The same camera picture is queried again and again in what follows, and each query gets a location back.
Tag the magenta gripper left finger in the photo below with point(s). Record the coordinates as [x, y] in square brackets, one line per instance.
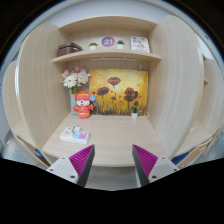
[75, 168]

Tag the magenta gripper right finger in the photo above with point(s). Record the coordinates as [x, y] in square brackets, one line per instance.
[149, 167]

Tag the white pastel power strip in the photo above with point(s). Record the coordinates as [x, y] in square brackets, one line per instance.
[77, 137]

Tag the small potted plant on desk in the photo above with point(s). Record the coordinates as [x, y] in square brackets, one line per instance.
[134, 112]

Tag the red plush mascot doll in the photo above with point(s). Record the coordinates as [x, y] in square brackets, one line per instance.
[84, 104]

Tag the light blue vase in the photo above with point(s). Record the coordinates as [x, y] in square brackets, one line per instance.
[73, 101]

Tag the yellow poppy flower painting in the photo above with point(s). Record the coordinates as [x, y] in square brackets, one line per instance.
[118, 90]

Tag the pink white flower bouquet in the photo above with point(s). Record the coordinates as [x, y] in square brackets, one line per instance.
[73, 79]

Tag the light wood desk cabinet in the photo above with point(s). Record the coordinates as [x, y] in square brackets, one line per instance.
[185, 106]

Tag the under-shelf light bar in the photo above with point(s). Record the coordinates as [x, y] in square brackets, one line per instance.
[114, 59]

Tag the brown storage box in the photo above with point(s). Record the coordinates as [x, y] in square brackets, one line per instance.
[68, 48]

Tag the left small shelf plant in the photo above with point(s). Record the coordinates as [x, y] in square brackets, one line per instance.
[93, 46]

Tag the small shelf plant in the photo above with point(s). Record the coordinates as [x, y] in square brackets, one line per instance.
[93, 46]
[120, 44]

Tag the white picture card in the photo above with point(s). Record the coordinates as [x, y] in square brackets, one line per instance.
[139, 44]

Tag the right small shelf plant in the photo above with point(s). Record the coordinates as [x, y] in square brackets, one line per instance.
[120, 44]

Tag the purple round number sign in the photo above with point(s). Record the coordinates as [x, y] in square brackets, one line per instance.
[108, 41]

